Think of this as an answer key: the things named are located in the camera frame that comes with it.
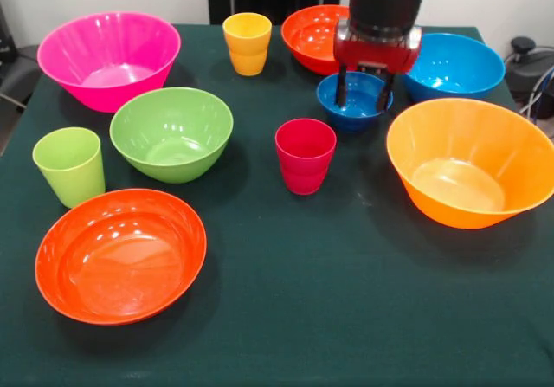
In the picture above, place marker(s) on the small dark blue bowl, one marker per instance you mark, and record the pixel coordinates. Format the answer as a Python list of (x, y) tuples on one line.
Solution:
[(355, 116)]

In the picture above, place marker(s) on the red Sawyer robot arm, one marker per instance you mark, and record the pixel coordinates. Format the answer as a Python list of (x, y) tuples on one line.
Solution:
[(385, 1)]

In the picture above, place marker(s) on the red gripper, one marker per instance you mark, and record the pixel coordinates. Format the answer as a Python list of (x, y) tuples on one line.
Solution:
[(372, 53)]

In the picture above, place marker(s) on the black equipment box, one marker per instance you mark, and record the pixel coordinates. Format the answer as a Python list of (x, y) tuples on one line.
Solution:
[(5, 36)]

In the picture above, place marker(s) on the light green cup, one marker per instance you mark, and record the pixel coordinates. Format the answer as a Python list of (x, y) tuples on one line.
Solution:
[(69, 170)]

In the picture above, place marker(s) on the green bowl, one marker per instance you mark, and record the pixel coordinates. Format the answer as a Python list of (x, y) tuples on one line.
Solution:
[(171, 136)]

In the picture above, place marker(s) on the raspberry red cup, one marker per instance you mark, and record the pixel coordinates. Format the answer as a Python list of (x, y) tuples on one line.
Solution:
[(305, 162)]

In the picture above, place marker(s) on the large orange bowl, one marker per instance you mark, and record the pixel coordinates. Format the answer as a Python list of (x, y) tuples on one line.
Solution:
[(467, 162)]

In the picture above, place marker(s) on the red-orange bowl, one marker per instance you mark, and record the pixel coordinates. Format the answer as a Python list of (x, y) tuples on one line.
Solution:
[(121, 257), (307, 36)]

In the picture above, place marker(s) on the black pedestal foot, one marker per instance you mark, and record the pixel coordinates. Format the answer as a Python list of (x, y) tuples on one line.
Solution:
[(528, 66), (17, 75)]

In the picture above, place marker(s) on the light blue bowl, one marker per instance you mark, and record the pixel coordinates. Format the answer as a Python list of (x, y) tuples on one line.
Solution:
[(454, 66)]

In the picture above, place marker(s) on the dark green table cloth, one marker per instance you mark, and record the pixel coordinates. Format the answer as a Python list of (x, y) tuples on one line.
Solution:
[(281, 296)]

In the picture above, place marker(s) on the large pink bowl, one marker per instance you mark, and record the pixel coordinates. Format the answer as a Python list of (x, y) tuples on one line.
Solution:
[(108, 49)]

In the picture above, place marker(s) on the yellow cup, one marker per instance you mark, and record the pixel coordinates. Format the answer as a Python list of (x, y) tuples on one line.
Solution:
[(246, 45)]

